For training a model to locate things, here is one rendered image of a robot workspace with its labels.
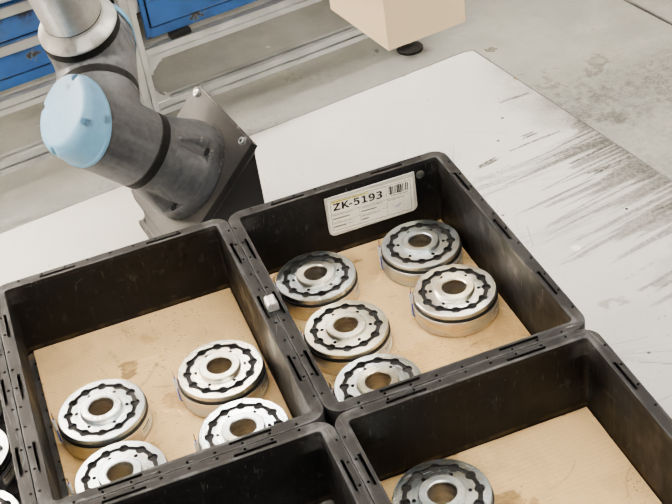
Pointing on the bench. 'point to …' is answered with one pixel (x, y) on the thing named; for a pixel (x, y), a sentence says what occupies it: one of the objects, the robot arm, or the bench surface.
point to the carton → (400, 18)
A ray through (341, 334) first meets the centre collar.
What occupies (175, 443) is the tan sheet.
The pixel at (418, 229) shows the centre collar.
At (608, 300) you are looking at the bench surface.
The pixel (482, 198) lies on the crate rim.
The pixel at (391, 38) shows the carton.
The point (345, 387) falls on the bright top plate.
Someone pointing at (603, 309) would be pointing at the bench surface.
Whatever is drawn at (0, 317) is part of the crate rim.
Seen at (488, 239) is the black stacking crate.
